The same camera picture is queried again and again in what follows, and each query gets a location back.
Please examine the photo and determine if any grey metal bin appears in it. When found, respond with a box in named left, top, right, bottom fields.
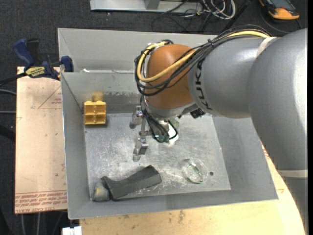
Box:
left=57, top=27, right=279, bottom=220

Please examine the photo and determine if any dark grey flat block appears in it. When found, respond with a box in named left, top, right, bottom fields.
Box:
left=101, top=164, right=162, bottom=201

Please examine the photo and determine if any yellow toy block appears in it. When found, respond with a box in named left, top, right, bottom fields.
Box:
left=83, top=100, right=107, bottom=126

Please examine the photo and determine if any pale grey yellow lump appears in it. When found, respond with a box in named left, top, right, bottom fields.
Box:
left=92, top=181, right=111, bottom=203

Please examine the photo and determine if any clear glass thing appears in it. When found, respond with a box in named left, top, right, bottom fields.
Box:
left=182, top=158, right=209, bottom=185

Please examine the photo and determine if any brown cardboard board red print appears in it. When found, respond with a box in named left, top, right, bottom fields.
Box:
left=14, top=66, right=68, bottom=214

